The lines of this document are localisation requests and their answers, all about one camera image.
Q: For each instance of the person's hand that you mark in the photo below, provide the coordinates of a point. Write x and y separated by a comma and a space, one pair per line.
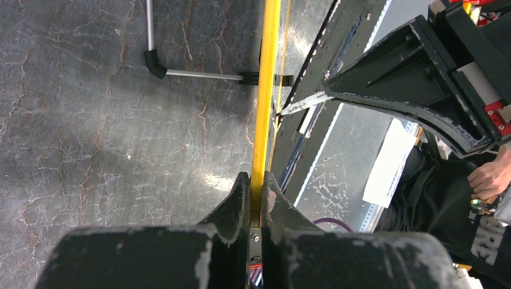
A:
491, 179

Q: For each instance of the person in black shirt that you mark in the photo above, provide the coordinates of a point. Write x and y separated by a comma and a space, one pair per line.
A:
433, 196

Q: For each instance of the white black marker pen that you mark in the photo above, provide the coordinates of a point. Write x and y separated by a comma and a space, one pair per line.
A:
308, 102

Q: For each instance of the white paper sheet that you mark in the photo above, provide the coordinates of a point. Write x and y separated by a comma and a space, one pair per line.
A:
387, 167

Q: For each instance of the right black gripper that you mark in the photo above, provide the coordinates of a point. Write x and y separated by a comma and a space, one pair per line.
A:
405, 74

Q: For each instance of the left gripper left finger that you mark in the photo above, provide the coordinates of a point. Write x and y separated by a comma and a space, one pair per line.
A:
210, 254

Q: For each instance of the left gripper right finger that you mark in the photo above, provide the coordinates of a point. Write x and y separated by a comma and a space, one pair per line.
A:
298, 254

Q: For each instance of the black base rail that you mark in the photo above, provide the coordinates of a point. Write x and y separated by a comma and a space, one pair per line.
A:
346, 31

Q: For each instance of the yellow framed whiteboard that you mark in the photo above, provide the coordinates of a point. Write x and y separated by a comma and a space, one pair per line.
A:
264, 79

